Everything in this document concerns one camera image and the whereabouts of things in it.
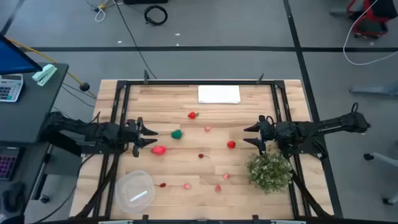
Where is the white and yellow cable bundle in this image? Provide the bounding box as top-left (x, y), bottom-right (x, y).
top-left (93, 0), bottom-right (108, 23)

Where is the white floor cable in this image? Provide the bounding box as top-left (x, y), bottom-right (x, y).
top-left (343, 0), bottom-right (398, 67)

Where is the computer monitor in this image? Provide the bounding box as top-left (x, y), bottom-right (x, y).
top-left (0, 34), bottom-right (44, 76)

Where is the black metal table frame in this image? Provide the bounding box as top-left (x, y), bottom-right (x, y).
top-left (74, 79), bottom-right (333, 223)

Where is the coiled black cable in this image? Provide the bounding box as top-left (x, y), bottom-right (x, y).
top-left (144, 4), bottom-right (169, 26)

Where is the grey chair base leg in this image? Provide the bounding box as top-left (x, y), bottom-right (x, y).
top-left (348, 81), bottom-right (398, 97)

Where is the black computer mouse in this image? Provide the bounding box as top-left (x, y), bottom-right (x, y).
top-left (1, 181), bottom-right (27, 214)

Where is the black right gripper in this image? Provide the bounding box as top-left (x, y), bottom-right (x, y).
top-left (243, 114), bottom-right (277, 156)

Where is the backlit computer keyboard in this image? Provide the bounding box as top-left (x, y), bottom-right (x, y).
top-left (0, 147), bottom-right (20, 182)

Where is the clear plastic tupperware container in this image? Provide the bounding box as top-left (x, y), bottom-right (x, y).
top-left (114, 169), bottom-right (156, 214)

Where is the grey leg with black caster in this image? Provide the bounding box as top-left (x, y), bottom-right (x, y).
top-left (363, 151), bottom-right (398, 169)

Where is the yellow floor cable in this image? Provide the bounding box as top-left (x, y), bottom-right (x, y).
top-left (6, 37), bottom-right (97, 100)

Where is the red toy bell pepper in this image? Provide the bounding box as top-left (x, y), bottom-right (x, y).
top-left (150, 145), bottom-right (167, 156)

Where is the red and black chair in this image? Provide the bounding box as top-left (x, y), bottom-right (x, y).
top-left (346, 0), bottom-right (398, 40)

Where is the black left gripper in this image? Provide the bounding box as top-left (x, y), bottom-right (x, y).
top-left (123, 117), bottom-right (159, 158)

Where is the long black floor cable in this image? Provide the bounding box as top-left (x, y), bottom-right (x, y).
top-left (113, 0), bottom-right (158, 80)

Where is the artificial white flowered plant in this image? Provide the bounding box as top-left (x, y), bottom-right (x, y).
top-left (245, 151), bottom-right (293, 195)

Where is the black side desk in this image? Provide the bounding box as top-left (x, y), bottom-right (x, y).
top-left (0, 62), bottom-right (70, 144)

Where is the white paper sheet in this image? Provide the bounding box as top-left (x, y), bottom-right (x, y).
top-left (197, 85), bottom-right (242, 105)

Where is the grey desk calculator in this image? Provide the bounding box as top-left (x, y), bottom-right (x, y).
top-left (0, 73), bottom-right (24, 103)

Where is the mint green stapler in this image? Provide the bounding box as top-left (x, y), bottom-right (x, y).
top-left (32, 63), bottom-right (58, 87)

